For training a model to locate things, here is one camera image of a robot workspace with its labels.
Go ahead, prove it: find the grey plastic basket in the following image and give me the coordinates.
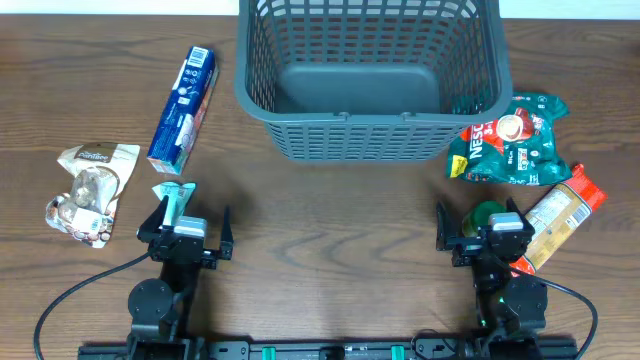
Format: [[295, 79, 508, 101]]
[[233, 0, 515, 164]]

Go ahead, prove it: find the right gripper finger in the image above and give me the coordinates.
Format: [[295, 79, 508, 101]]
[[436, 202, 458, 250], [506, 197, 534, 231]]

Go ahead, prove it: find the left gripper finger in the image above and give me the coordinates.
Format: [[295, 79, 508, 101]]
[[220, 206, 234, 246], [138, 195, 169, 234]]

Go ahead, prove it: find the green Nescafe coffee bag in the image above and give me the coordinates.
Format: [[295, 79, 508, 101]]
[[445, 92, 571, 186]]

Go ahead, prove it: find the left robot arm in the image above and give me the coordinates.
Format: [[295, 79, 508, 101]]
[[127, 196, 234, 360]]

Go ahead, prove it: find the teal tissue packet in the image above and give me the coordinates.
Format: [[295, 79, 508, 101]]
[[152, 182, 196, 226]]

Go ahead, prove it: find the beige snack pouch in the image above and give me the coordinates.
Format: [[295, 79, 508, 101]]
[[45, 142, 140, 249]]

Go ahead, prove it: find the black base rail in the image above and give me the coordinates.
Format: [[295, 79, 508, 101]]
[[77, 334, 578, 360]]

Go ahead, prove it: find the green lid jar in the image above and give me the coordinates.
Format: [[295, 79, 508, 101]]
[[461, 201, 506, 237]]

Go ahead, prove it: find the blue rectangular carton box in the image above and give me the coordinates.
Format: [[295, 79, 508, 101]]
[[147, 46, 219, 175]]

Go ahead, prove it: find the orange pasta packet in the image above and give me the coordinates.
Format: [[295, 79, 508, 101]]
[[510, 163, 608, 275]]

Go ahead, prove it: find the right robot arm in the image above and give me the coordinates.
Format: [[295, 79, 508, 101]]
[[436, 199, 547, 359]]

